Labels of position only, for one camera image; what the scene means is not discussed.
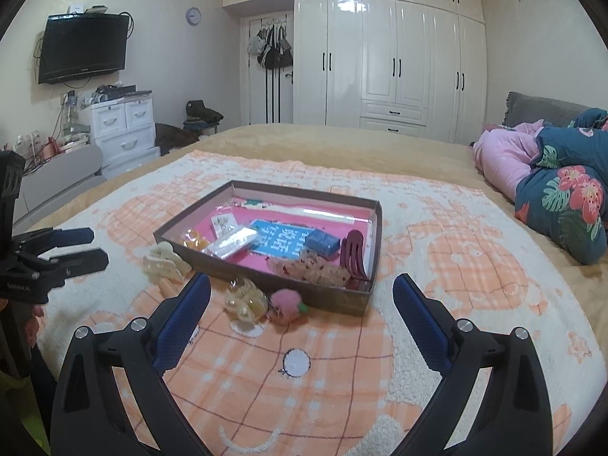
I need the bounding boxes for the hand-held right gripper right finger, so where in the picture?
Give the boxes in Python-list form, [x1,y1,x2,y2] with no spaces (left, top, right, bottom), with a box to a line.
[392,273,554,456]

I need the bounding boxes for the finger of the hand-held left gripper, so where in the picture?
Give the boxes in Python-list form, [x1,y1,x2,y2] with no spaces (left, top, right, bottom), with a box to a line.
[35,248,110,279]
[14,227,95,253]

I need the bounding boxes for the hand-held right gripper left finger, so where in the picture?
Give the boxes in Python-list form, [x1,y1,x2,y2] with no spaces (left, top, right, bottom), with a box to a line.
[50,272,212,456]

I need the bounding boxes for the cream hair claw clip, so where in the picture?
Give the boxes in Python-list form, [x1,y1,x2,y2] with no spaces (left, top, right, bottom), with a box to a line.
[144,242,191,282]

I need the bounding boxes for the pearl yellow hair clip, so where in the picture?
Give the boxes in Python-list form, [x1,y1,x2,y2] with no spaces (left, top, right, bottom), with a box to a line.
[225,278,269,326]

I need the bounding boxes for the small orange bead packet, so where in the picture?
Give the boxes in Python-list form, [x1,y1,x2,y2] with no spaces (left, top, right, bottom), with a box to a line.
[179,229,210,252]

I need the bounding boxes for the brown cardboard box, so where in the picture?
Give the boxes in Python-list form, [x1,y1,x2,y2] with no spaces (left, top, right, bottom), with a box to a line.
[153,179,383,317]

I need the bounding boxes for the small clear plastic packet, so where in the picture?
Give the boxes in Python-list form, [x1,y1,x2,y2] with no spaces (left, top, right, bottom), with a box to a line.
[206,224,257,258]

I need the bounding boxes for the maroon oval hair clip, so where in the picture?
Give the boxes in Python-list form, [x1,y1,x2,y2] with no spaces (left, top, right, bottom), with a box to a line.
[341,229,374,290]

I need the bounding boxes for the pink pompom hair tie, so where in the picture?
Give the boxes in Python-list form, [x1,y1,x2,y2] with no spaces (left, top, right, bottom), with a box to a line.
[268,288,309,325]

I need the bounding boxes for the small earring card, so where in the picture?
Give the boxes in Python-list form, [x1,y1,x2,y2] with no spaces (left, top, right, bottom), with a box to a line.
[211,214,238,237]

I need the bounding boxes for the sheer dotted bow scrunchie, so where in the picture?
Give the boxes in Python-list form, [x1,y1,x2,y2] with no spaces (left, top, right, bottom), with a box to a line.
[266,252,352,288]

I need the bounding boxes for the blue block hair clip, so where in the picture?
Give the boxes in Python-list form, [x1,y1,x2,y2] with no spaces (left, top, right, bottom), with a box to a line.
[304,230,342,252]

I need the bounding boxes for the person's left hand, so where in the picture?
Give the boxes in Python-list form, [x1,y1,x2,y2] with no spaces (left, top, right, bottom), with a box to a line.
[23,304,44,347]

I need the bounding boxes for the grey chair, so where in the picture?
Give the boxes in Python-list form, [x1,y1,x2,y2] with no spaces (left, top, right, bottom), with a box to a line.
[13,145,109,224]

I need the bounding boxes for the cluttered side table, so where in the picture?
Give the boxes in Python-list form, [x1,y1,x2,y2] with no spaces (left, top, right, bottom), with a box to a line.
[9,95,91,172]

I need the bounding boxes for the orange and white blanket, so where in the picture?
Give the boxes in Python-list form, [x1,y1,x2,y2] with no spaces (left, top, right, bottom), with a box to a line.
[35,149,608,456]

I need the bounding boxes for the white drawer cabinet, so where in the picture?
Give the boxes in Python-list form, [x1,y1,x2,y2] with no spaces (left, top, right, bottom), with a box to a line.
[78,92,161,179]

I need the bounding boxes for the dark brown bag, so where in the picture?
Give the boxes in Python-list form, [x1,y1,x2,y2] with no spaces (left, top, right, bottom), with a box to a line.
[154,122,200,155]

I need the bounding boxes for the black set-top box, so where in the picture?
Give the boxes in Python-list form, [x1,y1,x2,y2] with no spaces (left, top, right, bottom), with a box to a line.
[95,84,153,100]

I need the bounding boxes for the long clear plastic packet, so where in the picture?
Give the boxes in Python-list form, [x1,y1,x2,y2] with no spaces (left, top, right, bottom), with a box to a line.
[240,198,369,223]

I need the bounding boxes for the dark folded clothes pile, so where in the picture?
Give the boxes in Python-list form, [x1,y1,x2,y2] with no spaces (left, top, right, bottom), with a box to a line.
[183,100,224,131]

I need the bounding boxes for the pink quilt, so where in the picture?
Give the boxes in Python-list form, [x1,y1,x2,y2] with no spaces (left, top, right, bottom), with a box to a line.
[472,121,545,203]

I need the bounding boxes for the blue floral quilt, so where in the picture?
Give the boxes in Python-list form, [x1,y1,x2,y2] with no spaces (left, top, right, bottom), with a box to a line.
[514,108,608,266]

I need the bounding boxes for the white door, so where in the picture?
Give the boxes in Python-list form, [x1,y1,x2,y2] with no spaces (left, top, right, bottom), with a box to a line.
[240,9,295,127]

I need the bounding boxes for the white glossy wardrobe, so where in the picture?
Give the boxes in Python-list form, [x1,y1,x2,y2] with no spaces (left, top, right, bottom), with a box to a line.
[222,0,488,146]

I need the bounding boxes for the hanging bags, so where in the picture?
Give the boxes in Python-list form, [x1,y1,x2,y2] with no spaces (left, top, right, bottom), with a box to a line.
[248,26,293,70]

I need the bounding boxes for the black wall television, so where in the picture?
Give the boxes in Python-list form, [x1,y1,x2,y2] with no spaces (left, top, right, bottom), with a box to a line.
[38,13,130,85]

